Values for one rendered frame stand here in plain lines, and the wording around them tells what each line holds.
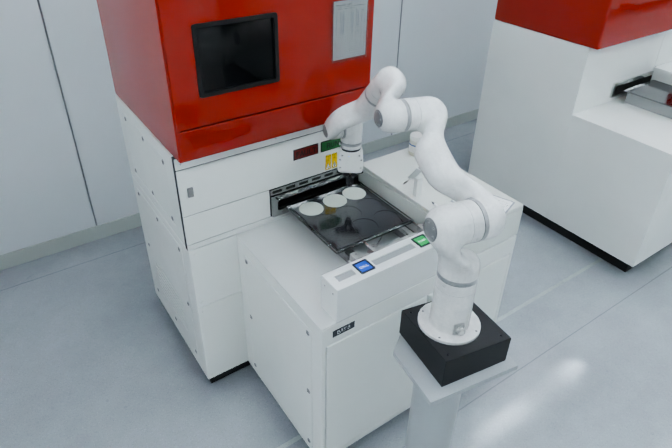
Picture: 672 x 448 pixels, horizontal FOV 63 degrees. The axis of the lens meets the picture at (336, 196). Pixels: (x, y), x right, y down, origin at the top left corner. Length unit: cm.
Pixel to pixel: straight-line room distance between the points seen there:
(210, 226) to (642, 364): 222
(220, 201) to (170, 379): 105
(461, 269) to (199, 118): 98
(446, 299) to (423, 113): 55
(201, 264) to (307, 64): 88
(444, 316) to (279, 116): 92
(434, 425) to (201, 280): 104
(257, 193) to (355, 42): 69
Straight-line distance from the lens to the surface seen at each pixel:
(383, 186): 235
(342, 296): 180
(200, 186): 208
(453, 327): 170
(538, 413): 283
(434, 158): 159
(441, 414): 197
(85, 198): 369
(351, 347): 201
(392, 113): 165
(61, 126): 347
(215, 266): 231
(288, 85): 203
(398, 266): 190
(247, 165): 213
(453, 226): 147
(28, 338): 330
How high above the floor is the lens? 215
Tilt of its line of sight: 32 degrees down
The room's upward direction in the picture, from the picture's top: 1 degrees clockwise
